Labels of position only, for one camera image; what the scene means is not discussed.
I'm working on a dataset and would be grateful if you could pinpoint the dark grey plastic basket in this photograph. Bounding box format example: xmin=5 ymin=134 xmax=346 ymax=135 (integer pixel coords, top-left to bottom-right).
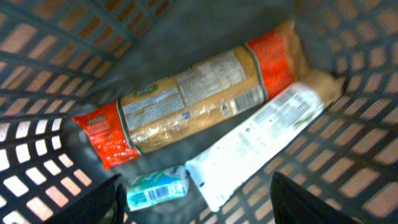
xmin=1 ymin=0 xmax=397 ymax=223

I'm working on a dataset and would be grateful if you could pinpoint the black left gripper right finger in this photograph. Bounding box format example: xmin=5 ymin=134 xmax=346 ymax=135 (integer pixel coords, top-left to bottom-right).
xmin=270 ymin=172 xmax=358 ymax=224

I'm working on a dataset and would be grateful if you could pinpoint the white tube with gold cap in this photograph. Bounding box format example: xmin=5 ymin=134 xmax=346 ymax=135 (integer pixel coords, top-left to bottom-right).
xmin=185 ymin=70 xmax=343 ymax=212

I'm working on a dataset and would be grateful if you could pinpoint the teal tissue pack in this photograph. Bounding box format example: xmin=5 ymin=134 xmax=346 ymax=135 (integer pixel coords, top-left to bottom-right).
xmin=126 ymin=166 xmax=189 ymax=212

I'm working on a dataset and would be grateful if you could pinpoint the orange spaghetti package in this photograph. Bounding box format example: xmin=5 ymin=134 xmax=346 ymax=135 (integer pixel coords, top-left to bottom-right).
xmin=74 ymin=20 xmax=308 ymax=169

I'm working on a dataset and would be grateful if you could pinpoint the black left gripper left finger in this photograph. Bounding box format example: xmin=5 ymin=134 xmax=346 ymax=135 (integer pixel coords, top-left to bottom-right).
xmin=46 ymin=174 xmax=126 ymax=224

